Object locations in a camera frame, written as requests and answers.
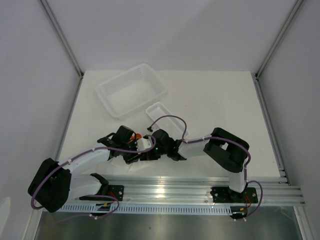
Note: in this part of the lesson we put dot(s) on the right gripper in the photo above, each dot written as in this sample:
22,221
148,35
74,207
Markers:
149,156

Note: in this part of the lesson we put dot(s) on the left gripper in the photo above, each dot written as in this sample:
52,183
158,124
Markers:
135,156

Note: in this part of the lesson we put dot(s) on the orange plastic spoon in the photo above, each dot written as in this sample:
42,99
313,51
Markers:
136,136

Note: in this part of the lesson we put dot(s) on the white paper napkin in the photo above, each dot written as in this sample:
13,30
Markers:
121,165

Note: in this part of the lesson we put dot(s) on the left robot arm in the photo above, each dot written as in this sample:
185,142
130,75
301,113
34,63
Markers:
57,182

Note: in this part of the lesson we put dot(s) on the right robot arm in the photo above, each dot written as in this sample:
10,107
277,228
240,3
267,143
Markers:
227,150

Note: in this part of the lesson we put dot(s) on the small white plastic tray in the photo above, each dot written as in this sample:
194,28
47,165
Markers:
173,126

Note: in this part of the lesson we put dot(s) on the large white plastic basket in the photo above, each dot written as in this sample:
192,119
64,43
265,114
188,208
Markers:
132,91

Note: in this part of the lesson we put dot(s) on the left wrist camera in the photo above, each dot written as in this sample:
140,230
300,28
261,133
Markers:
143,144

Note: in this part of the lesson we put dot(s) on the aluminium mounting rail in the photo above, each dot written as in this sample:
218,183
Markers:
196,191

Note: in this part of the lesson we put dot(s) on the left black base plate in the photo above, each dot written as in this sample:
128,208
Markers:
113,191

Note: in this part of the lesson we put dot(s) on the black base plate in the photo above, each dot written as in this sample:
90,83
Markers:
225,195
113,191

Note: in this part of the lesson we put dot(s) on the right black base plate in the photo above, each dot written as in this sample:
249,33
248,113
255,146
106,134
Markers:
225,195

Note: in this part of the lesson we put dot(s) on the white slotted cable duct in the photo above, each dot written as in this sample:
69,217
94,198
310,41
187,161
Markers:
130,208

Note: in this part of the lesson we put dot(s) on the left aluminium frame post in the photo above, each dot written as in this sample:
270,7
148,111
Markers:
53,21

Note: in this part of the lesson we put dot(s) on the aluminium frame post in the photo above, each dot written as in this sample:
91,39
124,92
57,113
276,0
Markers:
283,31
53,21

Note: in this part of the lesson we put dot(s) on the right aluminium frame post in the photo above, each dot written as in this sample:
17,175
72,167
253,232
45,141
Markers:
283,31

